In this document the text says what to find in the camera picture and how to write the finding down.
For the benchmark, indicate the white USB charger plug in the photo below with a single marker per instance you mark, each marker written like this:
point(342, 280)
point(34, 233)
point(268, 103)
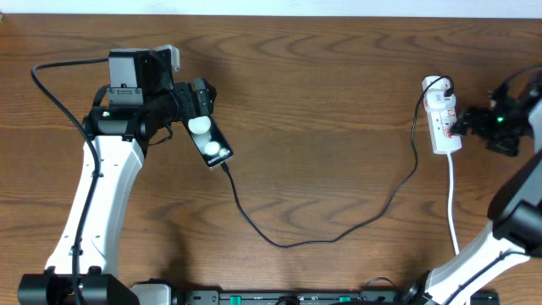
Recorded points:
point(437, 101)

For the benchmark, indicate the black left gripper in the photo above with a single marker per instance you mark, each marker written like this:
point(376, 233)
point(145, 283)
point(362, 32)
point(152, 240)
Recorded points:
point(192, 108)

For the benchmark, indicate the white power strip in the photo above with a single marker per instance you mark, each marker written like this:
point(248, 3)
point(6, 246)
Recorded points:
point(443, 142)

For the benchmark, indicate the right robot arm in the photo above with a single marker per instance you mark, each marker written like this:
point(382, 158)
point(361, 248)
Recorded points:
point(513, 233)

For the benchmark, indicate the black Samsung flip phone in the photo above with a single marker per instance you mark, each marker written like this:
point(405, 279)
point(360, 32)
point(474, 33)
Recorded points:
point(210, 142)

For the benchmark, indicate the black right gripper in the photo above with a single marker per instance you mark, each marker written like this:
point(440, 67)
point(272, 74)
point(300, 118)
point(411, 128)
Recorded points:
point(509, 146)

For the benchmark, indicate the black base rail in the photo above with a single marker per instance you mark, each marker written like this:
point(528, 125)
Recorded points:
point(296, 297)

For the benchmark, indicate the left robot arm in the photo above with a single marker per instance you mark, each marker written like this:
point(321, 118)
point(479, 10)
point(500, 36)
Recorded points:
point(140, 99)

